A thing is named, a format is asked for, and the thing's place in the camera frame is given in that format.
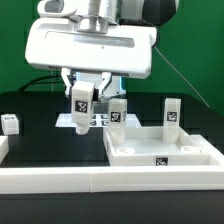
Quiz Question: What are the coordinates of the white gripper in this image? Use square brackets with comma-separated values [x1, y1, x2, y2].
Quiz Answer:
[25, 18, 157, 101]

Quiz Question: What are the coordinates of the white square tabletop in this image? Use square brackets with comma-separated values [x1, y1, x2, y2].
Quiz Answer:
[103, 126, 210, 166]

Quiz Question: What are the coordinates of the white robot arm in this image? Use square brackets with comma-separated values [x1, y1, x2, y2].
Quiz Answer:
[25, 0, 180, 98]

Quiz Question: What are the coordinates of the white sheet with fiducial tags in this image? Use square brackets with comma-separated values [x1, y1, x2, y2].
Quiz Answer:
[55, 113, 141, 127]

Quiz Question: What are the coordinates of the white U-shaped obstacle fence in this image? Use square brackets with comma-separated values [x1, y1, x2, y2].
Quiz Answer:
[0, 135, 224, 194]

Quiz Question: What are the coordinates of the black cable bundle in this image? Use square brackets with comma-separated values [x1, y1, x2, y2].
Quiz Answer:
[17, 75, 64, 93]

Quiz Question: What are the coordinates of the thin white hanging cable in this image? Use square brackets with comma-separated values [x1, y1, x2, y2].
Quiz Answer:
[153, 44, 211, 109]

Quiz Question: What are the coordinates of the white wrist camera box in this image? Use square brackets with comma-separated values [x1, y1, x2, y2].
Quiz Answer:
[37, 0, 78, 18]

